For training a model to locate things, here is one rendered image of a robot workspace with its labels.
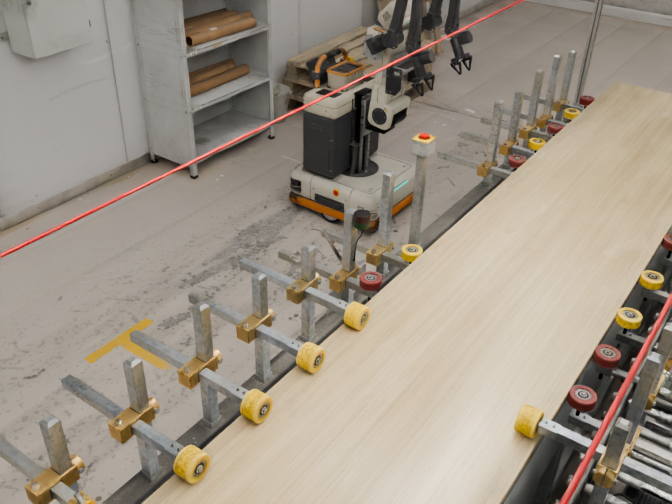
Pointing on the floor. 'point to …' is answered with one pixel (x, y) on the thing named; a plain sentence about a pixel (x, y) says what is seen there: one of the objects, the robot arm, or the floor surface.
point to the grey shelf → (206, 54)
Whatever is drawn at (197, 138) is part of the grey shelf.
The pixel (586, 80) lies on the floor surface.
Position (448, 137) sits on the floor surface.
